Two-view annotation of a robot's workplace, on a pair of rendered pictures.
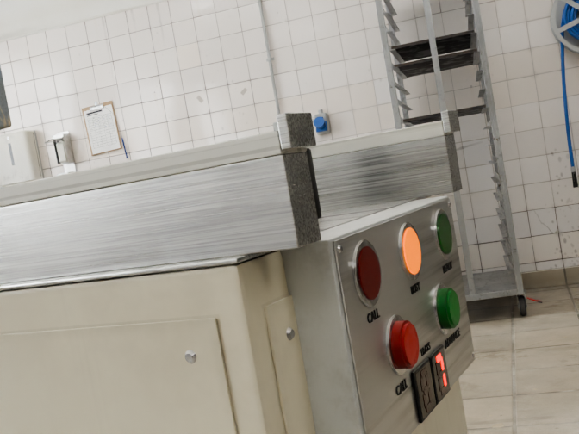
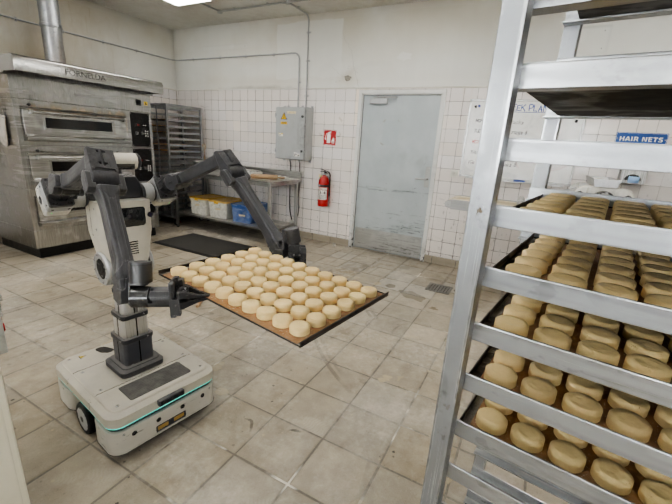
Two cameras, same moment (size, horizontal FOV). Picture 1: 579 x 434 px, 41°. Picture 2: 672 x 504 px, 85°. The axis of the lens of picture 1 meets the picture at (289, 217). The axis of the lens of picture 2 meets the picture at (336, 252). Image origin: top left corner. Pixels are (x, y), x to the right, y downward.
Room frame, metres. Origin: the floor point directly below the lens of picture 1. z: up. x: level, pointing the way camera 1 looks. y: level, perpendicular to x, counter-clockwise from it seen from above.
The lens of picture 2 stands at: (-0.78, 0.80, 1.40)
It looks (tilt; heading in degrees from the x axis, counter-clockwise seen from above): 16 degrees down; 281
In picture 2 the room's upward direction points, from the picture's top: 4 degrees clockwise
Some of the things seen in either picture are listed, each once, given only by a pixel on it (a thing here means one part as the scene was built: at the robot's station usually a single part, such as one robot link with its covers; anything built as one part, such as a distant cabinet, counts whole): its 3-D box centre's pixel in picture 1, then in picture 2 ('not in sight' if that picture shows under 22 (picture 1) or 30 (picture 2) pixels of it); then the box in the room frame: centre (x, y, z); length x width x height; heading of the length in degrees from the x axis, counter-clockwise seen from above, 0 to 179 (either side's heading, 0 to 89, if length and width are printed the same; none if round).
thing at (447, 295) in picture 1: (444, 308); not in sight; (0.57, -0.10, 0.76); 0.03 x 0.02 x 0.03; 152
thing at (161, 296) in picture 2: not in sight; (165, 296); (-0.15, -0.03, 0.97); 0.07 x 0.07 x 0.10; 20
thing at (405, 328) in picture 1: (400, 344); not in sight; (0.49, -0.06, 0.76); 0.03 x 0.02 x 0.03; 152
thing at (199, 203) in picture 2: not in sight; (208, 204); (2.33, -4.51, 0.36); 0.47 x 0.39 x 0.26; 72
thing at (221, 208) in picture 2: not in sight; (227, 207); (1.95, -4.40, 0.36); 0.47 x 0.38 x 0.26; 74
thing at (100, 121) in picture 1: (103, 131); not in sight; (5.13, 1.10, 1.37); 0.27 x 0.02 x 0.40; 74
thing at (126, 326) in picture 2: not in sight; (133, 345); (0.51, -0.64, 0.36); 0.13 x 0.13 x 0.40; 65
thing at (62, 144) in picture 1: (59, 154); not in sight; (5.13, 1.42, 1.27); 0.19 x 0.10 x 0.30; 164
